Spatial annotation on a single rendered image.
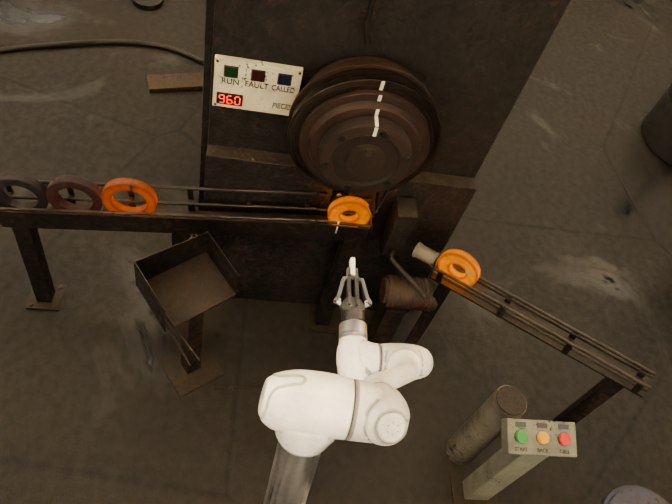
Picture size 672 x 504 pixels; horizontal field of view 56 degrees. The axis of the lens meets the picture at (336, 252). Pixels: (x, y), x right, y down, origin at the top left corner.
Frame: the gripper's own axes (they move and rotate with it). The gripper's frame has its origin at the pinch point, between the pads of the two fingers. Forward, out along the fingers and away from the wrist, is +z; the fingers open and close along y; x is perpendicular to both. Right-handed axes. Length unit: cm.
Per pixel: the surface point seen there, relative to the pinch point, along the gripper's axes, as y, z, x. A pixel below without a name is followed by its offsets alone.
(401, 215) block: 17.2, 21.5, 3.5
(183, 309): -53, -14, -14
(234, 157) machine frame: -42, 32, 10
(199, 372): -47, -13, -73
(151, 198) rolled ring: -69, 22, -5
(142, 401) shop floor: -68, -26, -73
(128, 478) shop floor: -68, -56, -70
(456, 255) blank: 36.7, 8.3, 2.1
